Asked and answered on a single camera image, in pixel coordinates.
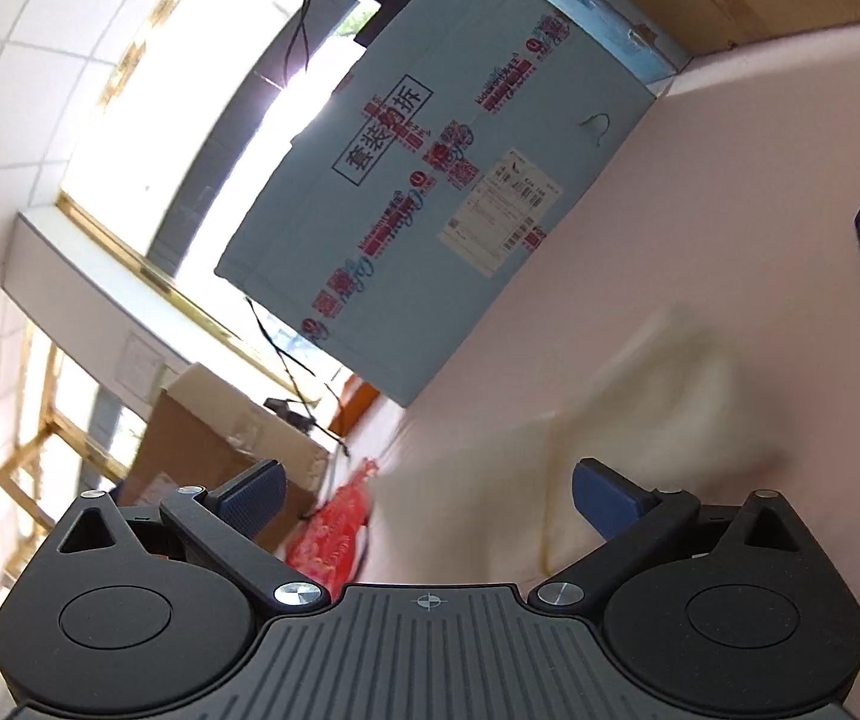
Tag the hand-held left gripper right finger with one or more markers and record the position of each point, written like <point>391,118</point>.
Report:
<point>610,495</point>

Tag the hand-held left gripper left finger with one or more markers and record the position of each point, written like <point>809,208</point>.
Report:
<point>254,499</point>

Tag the white cloth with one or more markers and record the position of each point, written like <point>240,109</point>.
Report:
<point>625,420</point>

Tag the red paper cutout decoration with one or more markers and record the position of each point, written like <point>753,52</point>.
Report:
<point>332,532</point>

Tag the orange flat box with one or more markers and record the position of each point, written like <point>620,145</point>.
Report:
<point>359,405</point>

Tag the blue cardboard box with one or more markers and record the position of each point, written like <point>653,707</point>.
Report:
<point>460,165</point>

